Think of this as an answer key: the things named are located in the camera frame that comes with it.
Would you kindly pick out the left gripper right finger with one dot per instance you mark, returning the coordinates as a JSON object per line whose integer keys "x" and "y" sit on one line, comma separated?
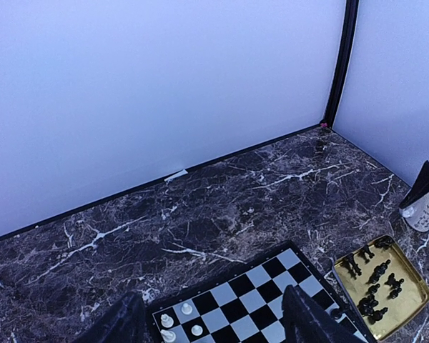
{"x": 304, "y": 320}

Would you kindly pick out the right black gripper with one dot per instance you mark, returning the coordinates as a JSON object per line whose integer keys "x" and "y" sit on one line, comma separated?
{"x": 419, "y": 189}

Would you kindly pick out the black white chess board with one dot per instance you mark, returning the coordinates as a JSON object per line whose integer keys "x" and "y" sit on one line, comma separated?
{"x": 245, "y": 306}

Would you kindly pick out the black chess piece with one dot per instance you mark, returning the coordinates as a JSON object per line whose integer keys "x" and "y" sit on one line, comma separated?
{"x": 336, "y": 313}

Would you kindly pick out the right black frame post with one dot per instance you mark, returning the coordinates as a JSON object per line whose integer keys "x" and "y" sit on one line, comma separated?
{"x": 343, "y": 60}

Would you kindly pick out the yellow inside cactus mug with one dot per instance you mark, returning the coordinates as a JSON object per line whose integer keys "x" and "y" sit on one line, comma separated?
{"x": 417, "y": 214}

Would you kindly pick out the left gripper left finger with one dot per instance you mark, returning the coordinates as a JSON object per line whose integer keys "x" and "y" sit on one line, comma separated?
{"x": 123, "y": 322}

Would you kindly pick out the gold metal tray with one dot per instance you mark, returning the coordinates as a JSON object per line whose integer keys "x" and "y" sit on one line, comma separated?
{"x": 381, "y": 283}

